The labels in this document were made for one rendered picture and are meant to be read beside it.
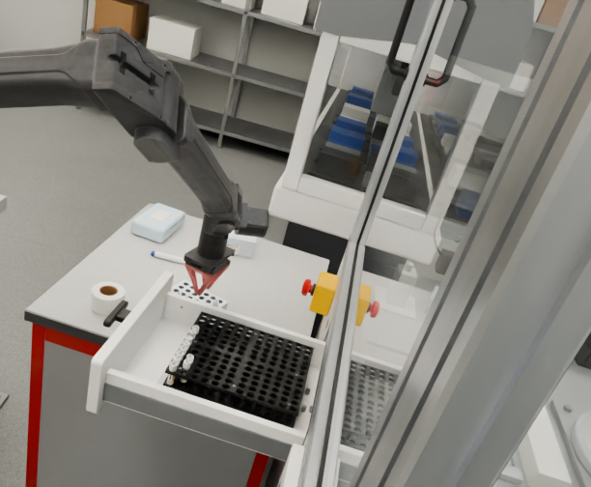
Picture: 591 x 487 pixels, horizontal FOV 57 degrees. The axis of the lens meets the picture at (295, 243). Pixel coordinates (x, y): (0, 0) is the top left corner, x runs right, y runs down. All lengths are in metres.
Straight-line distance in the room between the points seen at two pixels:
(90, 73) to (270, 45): 4.33
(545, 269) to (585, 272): 0.01
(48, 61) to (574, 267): 0.56
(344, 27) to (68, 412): 1.17
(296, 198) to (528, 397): 1.45
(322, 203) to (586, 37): 1.46
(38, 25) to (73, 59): 4.88
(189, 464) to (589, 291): 1.20
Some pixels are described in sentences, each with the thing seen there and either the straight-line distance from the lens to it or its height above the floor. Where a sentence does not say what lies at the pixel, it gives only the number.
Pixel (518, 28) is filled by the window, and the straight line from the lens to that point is 0.43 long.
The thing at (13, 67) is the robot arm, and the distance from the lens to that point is 0.67.
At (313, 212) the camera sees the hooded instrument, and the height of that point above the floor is 0.86.
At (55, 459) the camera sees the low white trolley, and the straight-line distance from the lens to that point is 1.52.
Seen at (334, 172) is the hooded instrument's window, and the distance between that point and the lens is 1.64.
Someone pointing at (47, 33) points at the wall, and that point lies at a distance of 5.49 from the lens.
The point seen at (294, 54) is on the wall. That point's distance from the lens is 4.91.
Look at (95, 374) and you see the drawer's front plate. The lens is 0.89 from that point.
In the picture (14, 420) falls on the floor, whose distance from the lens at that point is 2.06.
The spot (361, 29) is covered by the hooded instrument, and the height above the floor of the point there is 1.40.
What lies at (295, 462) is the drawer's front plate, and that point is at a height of 0.93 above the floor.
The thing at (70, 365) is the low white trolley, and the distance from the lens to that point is 1.29.
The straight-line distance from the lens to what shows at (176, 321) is 1.11.
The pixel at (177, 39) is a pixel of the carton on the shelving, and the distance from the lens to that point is 4.58.
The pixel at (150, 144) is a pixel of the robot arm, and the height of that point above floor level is 1.28.
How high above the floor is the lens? 1.51
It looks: 27 degrees down
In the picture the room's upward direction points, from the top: 16 degrees clockwise
